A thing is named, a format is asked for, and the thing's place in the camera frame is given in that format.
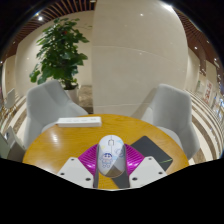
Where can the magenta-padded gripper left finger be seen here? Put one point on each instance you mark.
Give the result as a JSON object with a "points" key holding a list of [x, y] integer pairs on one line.
{"points": [[75, 170]]}

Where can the large green potted plant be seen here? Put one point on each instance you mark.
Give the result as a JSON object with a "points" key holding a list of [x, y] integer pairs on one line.
{"points": [[60, 53]]}

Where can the small white chair wooden legs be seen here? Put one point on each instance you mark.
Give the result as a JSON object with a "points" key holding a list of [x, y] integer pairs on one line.
{"points": [[10, 98]]}

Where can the grey upholstered armchair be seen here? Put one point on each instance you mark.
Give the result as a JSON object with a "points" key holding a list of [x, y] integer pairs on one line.
{"points": [[171, 113], [45, 106]]}

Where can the white cartoon-print computer mouse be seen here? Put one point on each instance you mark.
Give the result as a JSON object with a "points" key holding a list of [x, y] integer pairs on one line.
{"points": [[111, 156]]}

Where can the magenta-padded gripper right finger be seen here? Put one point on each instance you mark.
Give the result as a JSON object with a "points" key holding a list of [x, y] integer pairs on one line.
{"points": [[148, 169]]}

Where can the black mouse pad green lines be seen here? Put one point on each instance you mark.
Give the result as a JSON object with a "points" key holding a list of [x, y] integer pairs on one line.
{"points": [[151, 150]]}

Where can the white power strip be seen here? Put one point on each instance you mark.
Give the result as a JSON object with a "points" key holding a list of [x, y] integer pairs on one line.
{"points": [[78, 122]]}

